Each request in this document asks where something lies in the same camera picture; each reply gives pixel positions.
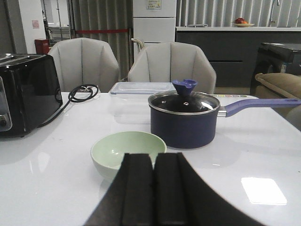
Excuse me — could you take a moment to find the beige chair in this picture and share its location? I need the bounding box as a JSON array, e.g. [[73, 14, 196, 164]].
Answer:
[[127, 42, 216, 94], [48, 38, 120, 93]]

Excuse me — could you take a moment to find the white refrigerator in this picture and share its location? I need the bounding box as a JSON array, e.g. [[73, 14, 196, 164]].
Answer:
[[132, 0, 177, 46]]

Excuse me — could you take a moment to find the clear plastic food container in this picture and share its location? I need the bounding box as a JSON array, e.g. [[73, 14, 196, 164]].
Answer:
[[109, 82, 175, 95]]

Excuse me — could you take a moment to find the black toaster power cord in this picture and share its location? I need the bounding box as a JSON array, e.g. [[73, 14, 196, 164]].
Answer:
[[39, 84, 99, 128]]

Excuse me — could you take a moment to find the black chrome toaster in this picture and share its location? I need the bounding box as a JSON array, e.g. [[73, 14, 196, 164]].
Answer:
[[0, 54, 63, 138]]

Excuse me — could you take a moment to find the dark blue saucepan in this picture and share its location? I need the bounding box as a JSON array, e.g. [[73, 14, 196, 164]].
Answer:
[[150, 99, 301, 149]]

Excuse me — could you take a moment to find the beige chair left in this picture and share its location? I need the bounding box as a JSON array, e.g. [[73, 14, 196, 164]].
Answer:
[[48, 38, 120, 93]]

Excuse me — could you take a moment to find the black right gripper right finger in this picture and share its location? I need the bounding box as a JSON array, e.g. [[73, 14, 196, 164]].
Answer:
[[154, 153, 261, 226]]

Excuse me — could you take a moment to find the light green bowl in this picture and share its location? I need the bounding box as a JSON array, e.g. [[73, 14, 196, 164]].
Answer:
[[90, 131, 167, 182]]

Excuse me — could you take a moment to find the dark kitchen counter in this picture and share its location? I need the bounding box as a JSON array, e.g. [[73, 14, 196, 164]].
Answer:
[[175, 27, 301, 88]]

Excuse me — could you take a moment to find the tan sofa armrest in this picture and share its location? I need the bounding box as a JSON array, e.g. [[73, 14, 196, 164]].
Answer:
[[254, 72, 301, 118]]

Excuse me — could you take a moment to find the fruit plate on counter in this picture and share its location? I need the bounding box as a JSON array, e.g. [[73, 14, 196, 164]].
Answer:
[[233, 17, 254, 27]]

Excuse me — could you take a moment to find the beige chair right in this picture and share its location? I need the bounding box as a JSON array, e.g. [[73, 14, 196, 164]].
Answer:
[[127, 42, 216, 94]]

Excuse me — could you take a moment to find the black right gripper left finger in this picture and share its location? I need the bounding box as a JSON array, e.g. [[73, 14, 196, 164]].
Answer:
[[85, 153, 154, 226]]

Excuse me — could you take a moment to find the black appliance box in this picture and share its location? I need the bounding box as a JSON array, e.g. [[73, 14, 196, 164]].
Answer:
[[250, 43, 301, 95]]

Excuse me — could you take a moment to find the glass pot lid blue knob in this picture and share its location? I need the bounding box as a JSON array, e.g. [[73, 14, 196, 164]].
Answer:
[[148, 79, 221, 115]]

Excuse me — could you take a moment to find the red fire extinguisher box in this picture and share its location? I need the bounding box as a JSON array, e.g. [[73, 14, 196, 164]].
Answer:
[[34, 39, 49, 54]]

